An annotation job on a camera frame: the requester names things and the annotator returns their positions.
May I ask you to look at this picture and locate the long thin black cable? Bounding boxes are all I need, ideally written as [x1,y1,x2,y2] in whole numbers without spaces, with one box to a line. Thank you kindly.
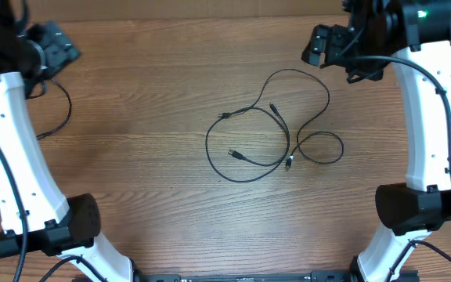
[35,77,73,141]

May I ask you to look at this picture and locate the thick black tagged cable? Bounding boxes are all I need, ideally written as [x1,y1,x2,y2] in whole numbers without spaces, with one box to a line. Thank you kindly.
[218,68,345,172]

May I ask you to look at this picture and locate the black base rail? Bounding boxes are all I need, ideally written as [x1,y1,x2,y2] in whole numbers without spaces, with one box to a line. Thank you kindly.
[143,269,420,282]

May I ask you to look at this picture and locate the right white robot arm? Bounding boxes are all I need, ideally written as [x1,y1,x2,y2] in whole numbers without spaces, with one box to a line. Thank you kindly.
[301,0,451,281]

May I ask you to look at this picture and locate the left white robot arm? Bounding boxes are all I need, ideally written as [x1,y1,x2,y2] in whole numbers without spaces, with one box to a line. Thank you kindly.
[0,1,143,281]

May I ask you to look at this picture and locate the thin black usb cable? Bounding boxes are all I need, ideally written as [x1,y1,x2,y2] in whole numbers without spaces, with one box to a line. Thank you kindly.
[204,102,292,184]

